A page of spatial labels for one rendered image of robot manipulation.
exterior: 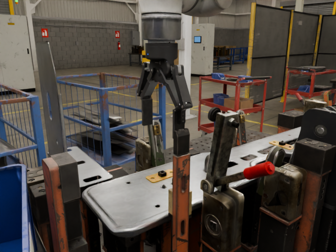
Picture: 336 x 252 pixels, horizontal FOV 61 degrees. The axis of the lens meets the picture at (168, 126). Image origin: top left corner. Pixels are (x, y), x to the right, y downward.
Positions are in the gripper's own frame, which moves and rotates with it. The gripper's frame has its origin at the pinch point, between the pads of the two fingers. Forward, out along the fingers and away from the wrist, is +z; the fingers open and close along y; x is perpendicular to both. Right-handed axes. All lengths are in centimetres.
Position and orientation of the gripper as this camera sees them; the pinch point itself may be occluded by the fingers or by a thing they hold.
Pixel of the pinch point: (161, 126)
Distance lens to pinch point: 70.9
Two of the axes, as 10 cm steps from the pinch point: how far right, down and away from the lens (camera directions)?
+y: -5.9, -2.3, 7.8
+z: 0.0, 9.6, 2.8
